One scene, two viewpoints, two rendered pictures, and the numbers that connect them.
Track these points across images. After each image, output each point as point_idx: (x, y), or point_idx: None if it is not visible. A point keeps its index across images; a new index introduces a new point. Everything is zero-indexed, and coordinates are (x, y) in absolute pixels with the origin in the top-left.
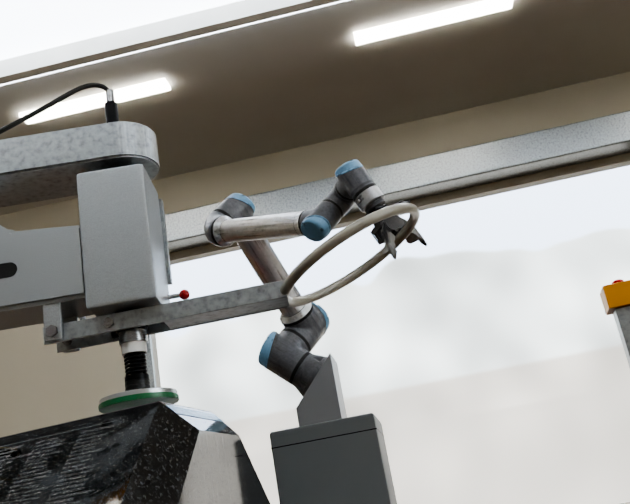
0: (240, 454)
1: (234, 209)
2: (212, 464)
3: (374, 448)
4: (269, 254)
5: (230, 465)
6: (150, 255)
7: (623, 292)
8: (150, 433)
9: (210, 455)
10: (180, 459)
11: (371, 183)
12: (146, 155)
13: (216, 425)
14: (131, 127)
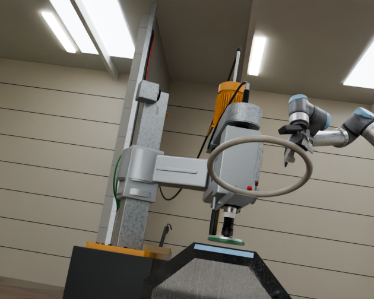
0: (244, 276)
1: (349, 120)
2: (203, 275)
3: None
4: None
5: (226, 279)
6: (219, 171)
7: None
8: (177, 255)
9: (202, 270)
10: (176, 268)
11: (292, 112)
12: (234, 118)
13: (231, 258)
14: (231, 106)
